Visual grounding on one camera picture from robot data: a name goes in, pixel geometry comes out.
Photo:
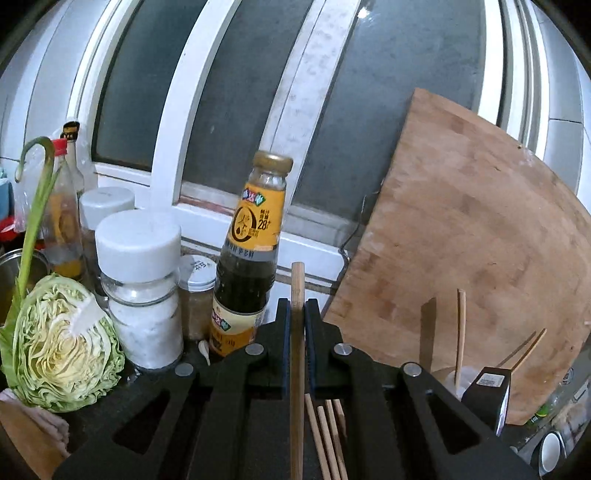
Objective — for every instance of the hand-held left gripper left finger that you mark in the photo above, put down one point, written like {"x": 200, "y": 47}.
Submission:
{"x": 287, "y": 350}

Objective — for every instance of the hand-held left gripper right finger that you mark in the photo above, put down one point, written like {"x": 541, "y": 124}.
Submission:
{"x": 308, "y": 355}

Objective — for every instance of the single wooden chopstick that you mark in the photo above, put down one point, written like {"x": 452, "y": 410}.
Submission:
{"x": 460, "y": 337}
{"x": 298, "y": 323}
{"x": 528, "y": 348}

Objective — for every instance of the translucent plastic cup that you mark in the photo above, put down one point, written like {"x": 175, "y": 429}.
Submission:
{"x": 445, "y": 381}

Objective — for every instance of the garlic clove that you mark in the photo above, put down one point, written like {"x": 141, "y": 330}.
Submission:
{"x": 204, "y": 351}

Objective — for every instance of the dark sauce bottle yellow label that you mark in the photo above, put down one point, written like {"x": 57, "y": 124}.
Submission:
{"x": 249, "y": 277}

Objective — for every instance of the white bowl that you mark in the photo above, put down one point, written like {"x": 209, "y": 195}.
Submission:
{"x": 551, "y": 454}

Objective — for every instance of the small glass seasoning jar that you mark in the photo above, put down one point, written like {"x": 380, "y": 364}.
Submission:
{"x": 196, "y": 300}

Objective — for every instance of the glass salt jar white lid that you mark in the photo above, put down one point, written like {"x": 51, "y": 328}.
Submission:
{"x": 143, "y": 323}

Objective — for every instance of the wooden cutting board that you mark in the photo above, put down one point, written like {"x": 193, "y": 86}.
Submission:
{"x": 461, "y": 230}

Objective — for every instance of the halved green cabbage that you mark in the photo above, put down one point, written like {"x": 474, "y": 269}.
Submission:
{"x": 55, "y": 360}

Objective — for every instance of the pink cloth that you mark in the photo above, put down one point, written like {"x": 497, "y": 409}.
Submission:
{"x": 46, "y": 420}

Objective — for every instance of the oil bottle red cap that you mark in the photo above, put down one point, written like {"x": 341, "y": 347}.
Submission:
{"x": 62, "y": 230}

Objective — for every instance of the green onion stalk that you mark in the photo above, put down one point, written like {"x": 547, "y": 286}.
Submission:
{"x": 34, "y": 221}

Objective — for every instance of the bottle with black yellow cap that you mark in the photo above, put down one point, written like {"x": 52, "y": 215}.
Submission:
{"x": 74, "y": 161}

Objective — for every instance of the steel pot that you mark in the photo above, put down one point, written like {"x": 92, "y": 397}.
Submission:
{"x": 9, "y": 277}

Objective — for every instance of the white window frame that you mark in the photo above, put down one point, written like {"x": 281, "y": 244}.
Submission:
{"x": 184, "y": 115}

